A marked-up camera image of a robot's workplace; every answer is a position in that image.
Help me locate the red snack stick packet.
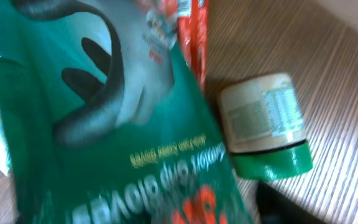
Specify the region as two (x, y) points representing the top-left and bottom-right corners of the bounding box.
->
(177, 0), (209, 91)

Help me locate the green lid spice jar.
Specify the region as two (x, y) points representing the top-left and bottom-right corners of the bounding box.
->
(217, 73), (313, 181)

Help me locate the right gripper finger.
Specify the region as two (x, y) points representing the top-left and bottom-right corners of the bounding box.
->
(255, 182), (325, 224)

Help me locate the green 3M gloves package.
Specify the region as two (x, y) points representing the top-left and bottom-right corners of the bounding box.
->
(0, 0), (252, 223)

